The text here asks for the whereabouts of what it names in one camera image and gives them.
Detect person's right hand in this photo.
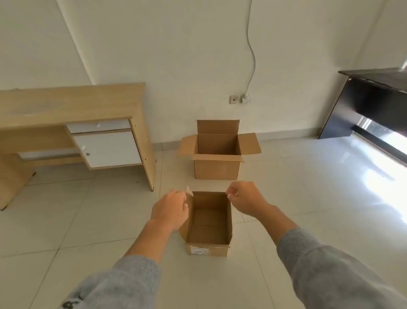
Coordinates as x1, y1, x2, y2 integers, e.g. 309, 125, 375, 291
226, 181, 271, 218

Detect person's left hand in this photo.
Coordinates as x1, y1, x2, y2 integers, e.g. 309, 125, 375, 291
150, 190, 189, 232

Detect small cardboard box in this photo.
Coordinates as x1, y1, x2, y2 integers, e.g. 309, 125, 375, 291
179, 186, 233, 257

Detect person's right forearm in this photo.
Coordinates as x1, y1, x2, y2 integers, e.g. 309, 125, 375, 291
253, 204, 407, 309

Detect person's left forearm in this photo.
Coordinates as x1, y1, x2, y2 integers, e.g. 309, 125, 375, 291
63, 219, 175, 309

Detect large open cardboard box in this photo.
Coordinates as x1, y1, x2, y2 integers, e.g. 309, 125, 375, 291
177, 120, 262, 180

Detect white cabinet door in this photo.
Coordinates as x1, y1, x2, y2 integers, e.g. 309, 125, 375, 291
71, 131, 143, 169

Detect white desk drawer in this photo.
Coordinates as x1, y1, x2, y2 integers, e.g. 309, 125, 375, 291
66, 119, 132, 134

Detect light wooden desk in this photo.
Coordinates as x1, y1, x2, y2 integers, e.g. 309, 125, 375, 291
0, 83, 157, 211

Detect dark wooden desk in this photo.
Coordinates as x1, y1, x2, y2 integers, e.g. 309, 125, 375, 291
318, 67, 407, 140

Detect white wall cable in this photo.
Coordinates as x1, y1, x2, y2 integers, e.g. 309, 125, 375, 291
244, 0, 256, 95

